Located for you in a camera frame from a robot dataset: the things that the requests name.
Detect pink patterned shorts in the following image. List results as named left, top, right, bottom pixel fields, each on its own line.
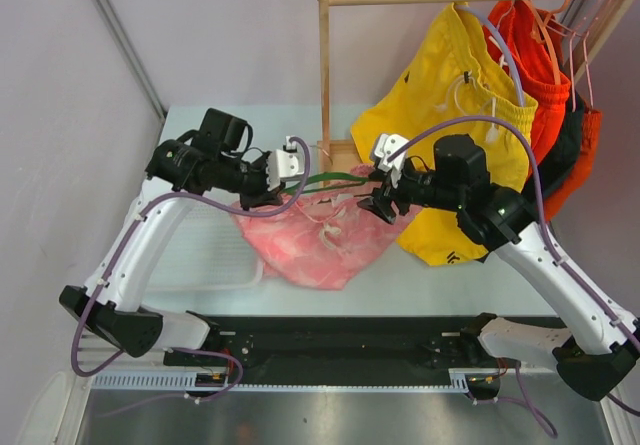
left=232, top=164, right=419, bottom=290

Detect lavender plastic hanger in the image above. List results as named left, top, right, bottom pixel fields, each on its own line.
left=454, top=3, right=526, bottom=107

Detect wooden clothes rack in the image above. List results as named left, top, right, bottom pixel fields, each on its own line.
left=315, top=0, right=640, bottom=166

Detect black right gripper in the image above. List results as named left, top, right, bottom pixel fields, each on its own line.
left=357, top=158, right=463, bottom=225

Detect green wire hanger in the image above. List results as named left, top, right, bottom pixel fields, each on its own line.
left=281, top=141, right=373, bottom=196

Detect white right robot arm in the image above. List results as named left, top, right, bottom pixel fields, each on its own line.
left=358, top=134, right=639, bottom=401

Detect pink wire hanger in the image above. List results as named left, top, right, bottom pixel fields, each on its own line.
left=559, top=0, right=613, bottom=112

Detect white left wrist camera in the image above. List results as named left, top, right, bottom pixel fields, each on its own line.
left=266, top=136, right=305, bottom=191

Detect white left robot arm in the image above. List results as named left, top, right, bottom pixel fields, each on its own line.
left=59, top=108, right=309, bottom=365

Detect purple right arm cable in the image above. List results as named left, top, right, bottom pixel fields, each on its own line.
left=389, top=115, right=640, bottom=416

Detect yellow shorts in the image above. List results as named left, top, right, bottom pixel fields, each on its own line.
left=349, top=0, right=539, bottom=268

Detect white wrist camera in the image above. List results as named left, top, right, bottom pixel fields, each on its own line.
left=370, top=133, right=409, bottom=188
left=266, top=136, right=305, bottom=191

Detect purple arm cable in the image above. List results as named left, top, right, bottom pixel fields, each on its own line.
left=389, top=115, right=640, bottom=416
left=70, top=136, right=311, bottom=378

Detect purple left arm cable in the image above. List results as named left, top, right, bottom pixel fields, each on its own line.
left=70, top=136, right=311, bottom=378

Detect black and orange shorts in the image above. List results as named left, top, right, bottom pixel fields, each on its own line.
left=538, top=95, right=602, bottom=222

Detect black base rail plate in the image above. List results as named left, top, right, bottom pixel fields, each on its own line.
left=163, top=314, right=561, bottom=387

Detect white slotted cable duct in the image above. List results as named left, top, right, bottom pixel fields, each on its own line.
left=91, top=370, right=469, bottom=394

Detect white plastic basket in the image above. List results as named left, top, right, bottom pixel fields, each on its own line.
left=148, top=202, right=264, bottom=292

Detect orange plastic hanger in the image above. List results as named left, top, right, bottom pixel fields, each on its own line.
left=529, top=0, right=576, bottom=86

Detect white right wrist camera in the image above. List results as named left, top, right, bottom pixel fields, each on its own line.
left=370, top=133, right=409, bottom=188

